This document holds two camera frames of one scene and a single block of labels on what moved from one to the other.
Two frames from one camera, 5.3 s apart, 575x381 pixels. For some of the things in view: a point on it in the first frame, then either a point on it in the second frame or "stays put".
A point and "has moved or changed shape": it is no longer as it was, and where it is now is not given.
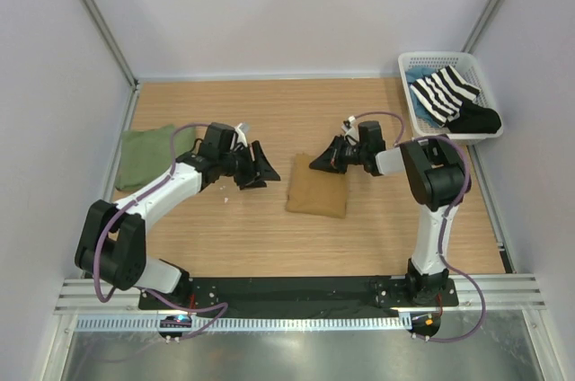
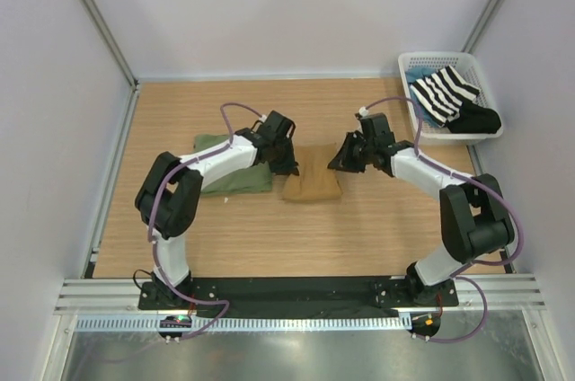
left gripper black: x=264 y=169 → x=289 y=165
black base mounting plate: x=295 y=295 stays put
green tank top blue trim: x=145 y=155 has moved or changed shape
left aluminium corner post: x=94 y=4 stays put
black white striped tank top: x=442 y=93 stays put
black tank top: x=475 y=119 stays put
